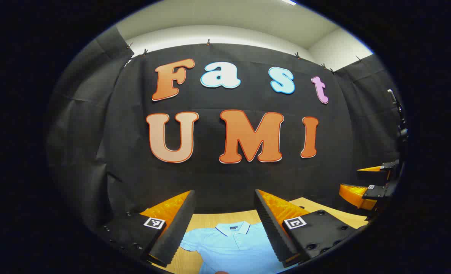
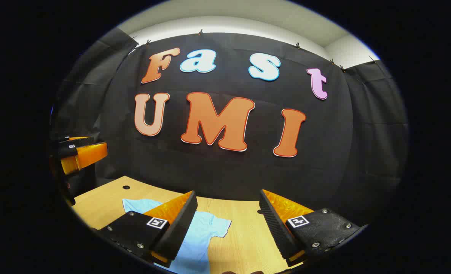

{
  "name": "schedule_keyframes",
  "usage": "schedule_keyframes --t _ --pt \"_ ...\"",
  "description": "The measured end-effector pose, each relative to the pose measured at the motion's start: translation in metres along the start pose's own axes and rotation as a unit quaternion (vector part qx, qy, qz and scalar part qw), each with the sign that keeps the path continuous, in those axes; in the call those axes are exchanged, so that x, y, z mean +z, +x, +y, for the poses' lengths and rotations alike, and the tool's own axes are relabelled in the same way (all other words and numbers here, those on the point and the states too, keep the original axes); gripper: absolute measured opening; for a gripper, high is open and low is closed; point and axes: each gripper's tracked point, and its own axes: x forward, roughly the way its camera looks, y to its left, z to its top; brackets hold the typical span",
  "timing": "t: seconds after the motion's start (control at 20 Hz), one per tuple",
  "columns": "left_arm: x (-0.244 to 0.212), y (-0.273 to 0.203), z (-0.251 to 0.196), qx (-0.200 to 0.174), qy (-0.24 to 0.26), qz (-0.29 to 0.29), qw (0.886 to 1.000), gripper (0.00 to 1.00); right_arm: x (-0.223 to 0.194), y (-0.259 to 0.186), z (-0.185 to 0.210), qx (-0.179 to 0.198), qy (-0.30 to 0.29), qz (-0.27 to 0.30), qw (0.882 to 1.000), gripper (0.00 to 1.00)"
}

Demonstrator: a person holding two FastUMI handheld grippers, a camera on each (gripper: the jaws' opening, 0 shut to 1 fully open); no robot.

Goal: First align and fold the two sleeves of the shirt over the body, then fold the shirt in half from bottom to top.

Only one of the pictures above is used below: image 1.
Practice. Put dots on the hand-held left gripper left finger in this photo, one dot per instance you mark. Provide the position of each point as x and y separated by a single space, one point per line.
176 232

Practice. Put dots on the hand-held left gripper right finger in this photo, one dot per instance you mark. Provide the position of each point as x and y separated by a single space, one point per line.
271 228

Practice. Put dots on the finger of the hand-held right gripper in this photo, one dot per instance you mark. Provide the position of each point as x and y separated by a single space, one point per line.
375 191
373 176

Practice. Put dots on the light blue T-shirt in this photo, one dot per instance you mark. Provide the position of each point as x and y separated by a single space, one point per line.
229 251

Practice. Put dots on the black backdrop cloth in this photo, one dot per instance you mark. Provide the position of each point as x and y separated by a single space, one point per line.
210 179

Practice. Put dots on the ceiling light panel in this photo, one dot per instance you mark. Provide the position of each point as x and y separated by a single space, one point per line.
288 2

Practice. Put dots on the row of small backdrop clips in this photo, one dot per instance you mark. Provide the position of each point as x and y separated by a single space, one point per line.
208 42

